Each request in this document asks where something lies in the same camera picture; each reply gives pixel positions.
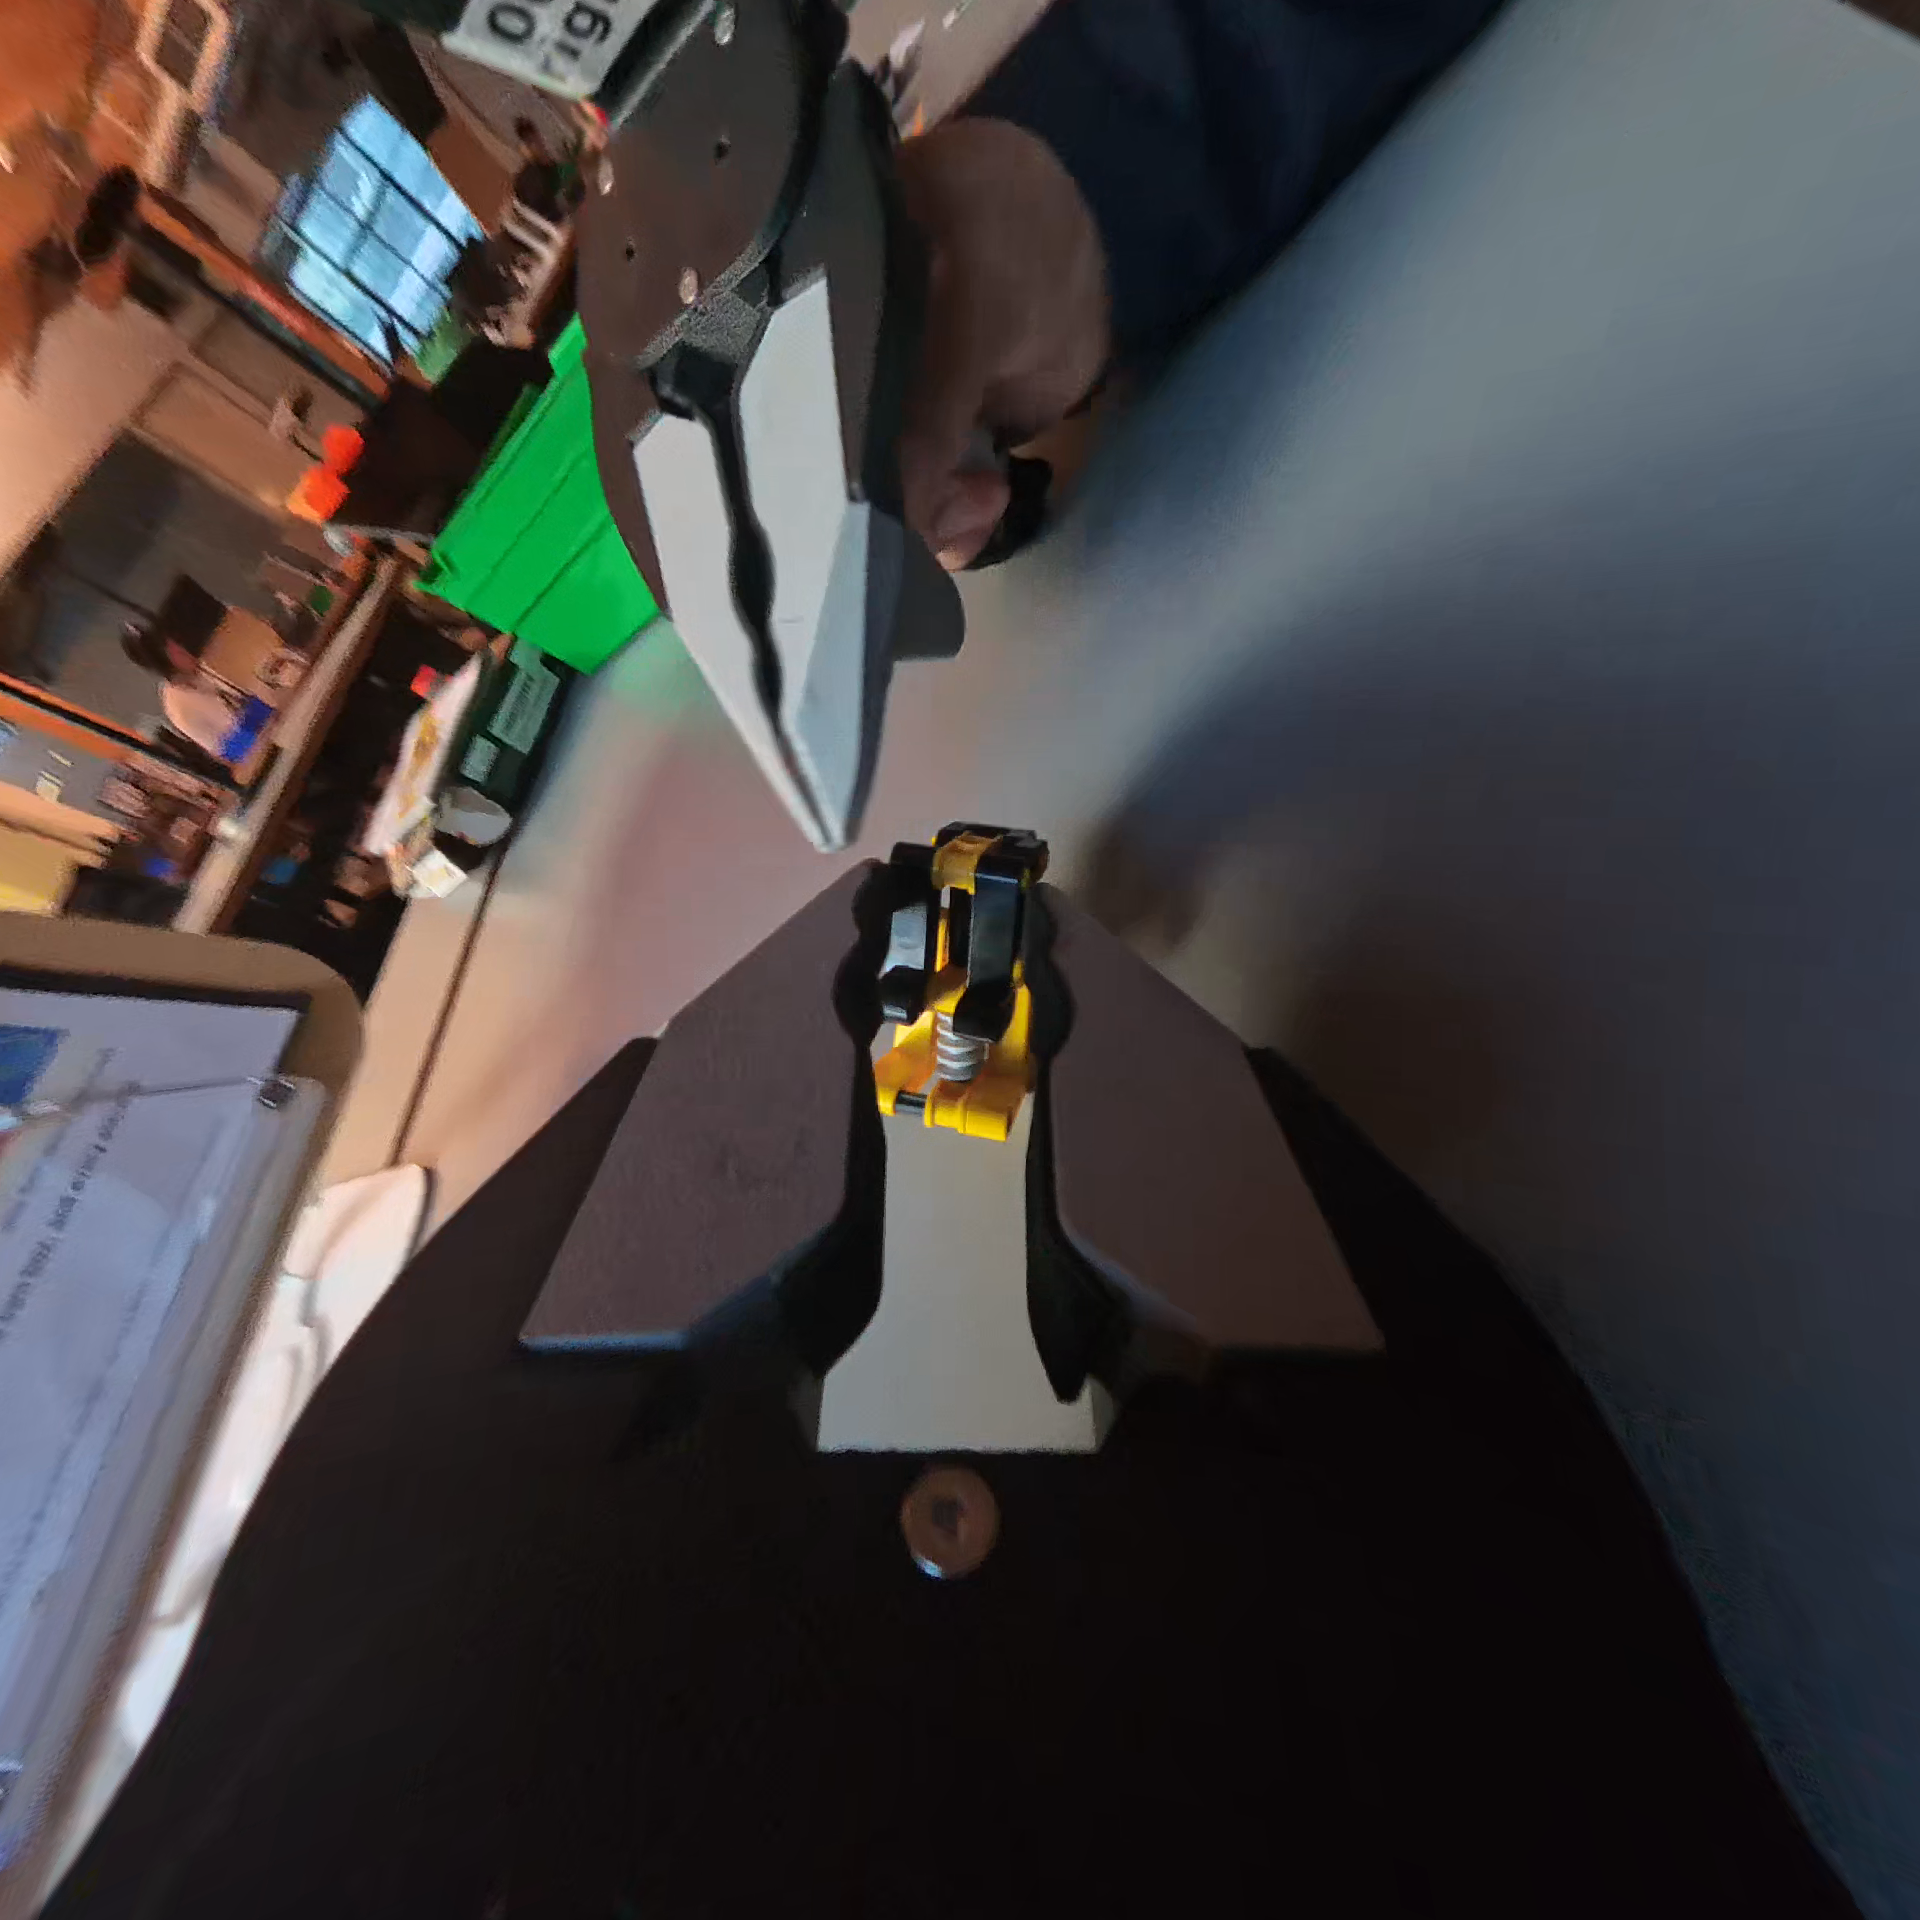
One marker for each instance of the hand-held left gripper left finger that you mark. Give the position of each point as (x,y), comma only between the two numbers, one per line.
(706,1170)

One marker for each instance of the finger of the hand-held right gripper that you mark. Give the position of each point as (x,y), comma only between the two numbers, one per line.
(811,495)
(699,539)

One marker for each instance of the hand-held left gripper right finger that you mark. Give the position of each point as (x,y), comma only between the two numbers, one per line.
(1202,1185)

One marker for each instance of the green storage bin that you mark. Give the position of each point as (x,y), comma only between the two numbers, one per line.
(556,555)

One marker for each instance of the yellow black lego model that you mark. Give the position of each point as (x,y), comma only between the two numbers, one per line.
(961,1080)

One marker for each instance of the person's right forearm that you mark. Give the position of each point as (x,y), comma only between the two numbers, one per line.
(1245,135)

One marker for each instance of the person's right hand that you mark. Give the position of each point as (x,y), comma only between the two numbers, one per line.
(1020,301)

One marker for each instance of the paned window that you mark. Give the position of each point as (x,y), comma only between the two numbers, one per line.
(375,224)

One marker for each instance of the orange storage bin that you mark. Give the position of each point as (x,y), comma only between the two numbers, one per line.
(317,495)
(341,446)

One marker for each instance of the wooden instruction board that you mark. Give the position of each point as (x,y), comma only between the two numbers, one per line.
(340,1037)

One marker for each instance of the long wooden-edged table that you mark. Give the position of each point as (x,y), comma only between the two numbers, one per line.
(300,720)

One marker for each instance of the clear acrylic holder bar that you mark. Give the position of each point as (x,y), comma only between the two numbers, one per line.
(255,1200)

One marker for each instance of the small blue bin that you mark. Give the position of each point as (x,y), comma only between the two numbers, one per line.
(244,739)

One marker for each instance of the printed instruction sheet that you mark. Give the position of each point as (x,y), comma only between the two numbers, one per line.
(119,1275)

